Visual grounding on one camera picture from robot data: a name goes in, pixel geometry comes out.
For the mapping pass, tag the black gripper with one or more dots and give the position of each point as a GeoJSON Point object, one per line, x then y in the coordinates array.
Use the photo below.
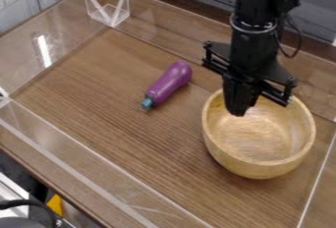
{"type": "Point", "coordinates": [247, 64]}

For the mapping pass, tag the purple toy eggplant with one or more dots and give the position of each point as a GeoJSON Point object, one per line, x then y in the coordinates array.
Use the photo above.
{"type": "Point", "coordinates": [175, 77]}

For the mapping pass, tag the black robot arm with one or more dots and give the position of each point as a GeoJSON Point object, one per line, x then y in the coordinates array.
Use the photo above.
{"type": "Point", "coordinates": [258, 13]}

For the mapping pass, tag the brown wooden bowl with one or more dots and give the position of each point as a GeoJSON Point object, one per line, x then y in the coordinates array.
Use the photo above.
{"type": "Point", "coordinates": [265, 144]}

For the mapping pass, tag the yellow black device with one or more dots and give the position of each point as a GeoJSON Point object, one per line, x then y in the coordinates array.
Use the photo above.
{"type": "Point", "coordinates": [62, 214]}

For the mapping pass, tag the clear acrylic tray wall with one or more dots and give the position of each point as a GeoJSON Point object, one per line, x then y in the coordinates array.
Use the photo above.
{"type": "Point", "coordinates": [134, 167]}

